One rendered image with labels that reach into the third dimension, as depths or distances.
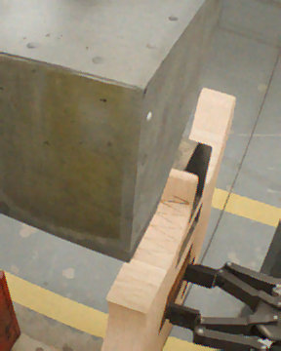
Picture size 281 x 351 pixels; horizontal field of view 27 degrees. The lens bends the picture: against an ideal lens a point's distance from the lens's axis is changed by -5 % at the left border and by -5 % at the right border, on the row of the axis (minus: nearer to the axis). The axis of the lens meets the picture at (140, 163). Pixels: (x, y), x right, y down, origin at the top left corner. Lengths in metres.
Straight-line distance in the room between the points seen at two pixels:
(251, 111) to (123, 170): 2.45
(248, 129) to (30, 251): 1.13
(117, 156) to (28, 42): 0.08
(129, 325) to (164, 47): 0.38
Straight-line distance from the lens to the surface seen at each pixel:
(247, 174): 2.45
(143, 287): 0.60
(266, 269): 1.67
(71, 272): 2.06
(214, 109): 0.75
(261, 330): 0.75
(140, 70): 0.30
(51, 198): 0.37
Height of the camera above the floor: 1.70
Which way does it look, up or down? 45 degrees down
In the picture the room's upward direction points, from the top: 5 degrees clockwise
